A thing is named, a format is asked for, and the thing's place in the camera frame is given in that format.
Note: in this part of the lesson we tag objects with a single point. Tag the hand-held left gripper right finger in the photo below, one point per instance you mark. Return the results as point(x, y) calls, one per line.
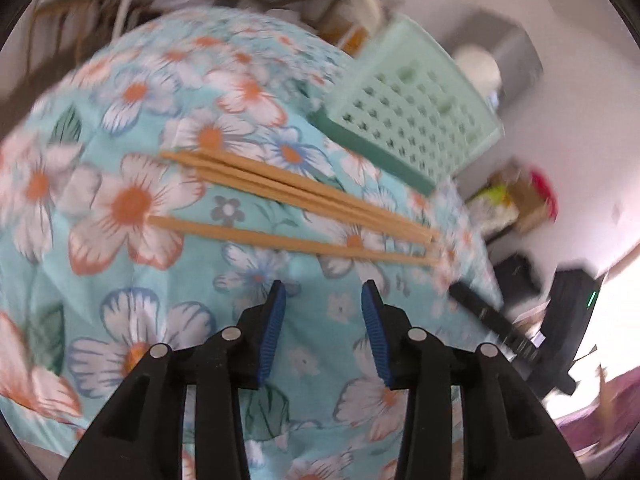
point(376, 340)

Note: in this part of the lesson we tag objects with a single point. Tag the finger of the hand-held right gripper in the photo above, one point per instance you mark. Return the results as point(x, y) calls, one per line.
point(490, 317)

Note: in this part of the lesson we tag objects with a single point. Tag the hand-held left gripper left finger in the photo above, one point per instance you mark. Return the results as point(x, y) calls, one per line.
point(272, 332)

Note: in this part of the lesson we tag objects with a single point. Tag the bamboo chopstick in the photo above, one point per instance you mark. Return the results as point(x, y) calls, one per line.
point(300, 202)
point(300, 191)
point(300, 242)

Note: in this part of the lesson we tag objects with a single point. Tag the green perforated utensil holder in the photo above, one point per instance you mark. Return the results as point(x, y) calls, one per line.
point(415, 125)

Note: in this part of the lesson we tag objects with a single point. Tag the black trash bin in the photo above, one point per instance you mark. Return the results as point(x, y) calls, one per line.
point(517, 275)

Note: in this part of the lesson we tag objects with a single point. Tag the purple cloth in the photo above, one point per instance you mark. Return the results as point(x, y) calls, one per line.
point(600, 425)

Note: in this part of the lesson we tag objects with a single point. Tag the brown cardboard box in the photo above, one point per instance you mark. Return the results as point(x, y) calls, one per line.
point(525, 202)

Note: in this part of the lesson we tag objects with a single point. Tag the yellow and white rice bag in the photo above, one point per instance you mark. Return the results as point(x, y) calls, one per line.
point(492, 195)

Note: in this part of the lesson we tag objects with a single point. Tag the floral blue blanket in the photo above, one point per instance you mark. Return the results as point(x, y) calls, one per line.
point(150, 310)

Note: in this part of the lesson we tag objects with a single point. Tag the red cloth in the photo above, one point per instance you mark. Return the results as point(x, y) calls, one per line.
point(545, 185)

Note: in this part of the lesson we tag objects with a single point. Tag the silver refrigerator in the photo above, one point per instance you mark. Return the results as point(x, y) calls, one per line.
point(520, 55)

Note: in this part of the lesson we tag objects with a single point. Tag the orange plastic bag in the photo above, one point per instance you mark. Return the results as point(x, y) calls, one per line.
point(356, 40)

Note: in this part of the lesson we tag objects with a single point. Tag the wooden chair with dark seat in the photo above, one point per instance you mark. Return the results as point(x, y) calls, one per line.
point(65, 7)

